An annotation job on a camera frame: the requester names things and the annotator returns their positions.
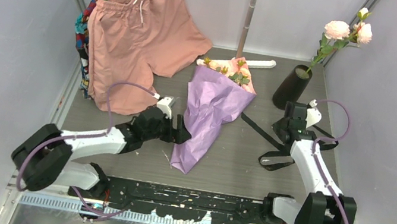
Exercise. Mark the aluminium rail frame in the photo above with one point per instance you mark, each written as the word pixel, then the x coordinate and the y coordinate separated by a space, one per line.
pixel 54 206

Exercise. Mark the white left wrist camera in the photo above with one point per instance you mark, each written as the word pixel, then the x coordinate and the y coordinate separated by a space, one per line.
pixel 165 103

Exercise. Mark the pink artificial rose stem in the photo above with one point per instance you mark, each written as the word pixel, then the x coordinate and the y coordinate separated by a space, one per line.
pixel 338 35

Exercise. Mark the purple paper flower bouquet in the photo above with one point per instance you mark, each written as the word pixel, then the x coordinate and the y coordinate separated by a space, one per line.
pixel 217 94

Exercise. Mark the white clothes rack stand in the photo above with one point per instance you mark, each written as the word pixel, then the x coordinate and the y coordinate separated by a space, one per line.
pixel 246 26

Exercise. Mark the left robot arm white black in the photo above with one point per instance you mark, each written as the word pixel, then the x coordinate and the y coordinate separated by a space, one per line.
pixel 49 155

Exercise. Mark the black cylindrical vase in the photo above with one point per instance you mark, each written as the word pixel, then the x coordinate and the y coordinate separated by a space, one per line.
pixel 292 86

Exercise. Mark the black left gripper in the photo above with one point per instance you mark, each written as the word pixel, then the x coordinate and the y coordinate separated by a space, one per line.
pixel 173 129

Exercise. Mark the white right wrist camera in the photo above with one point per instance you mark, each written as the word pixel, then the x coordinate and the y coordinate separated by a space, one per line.
pixel 313 115

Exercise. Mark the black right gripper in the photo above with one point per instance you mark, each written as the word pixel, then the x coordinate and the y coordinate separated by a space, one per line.
pixel 295 111

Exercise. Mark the colourful patterned garment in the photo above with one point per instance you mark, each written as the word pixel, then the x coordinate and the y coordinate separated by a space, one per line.
pixel 82 46

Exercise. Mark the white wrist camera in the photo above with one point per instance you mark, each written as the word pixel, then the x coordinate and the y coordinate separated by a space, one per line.
pixel 313 115
pixel 165 103

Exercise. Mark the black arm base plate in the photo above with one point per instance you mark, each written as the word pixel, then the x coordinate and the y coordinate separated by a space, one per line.
pixel 179 203

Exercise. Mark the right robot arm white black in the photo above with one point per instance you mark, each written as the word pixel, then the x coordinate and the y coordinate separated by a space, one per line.
pixel 325 202

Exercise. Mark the pink shorts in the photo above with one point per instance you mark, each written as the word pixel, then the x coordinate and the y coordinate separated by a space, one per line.
pixel 130 42

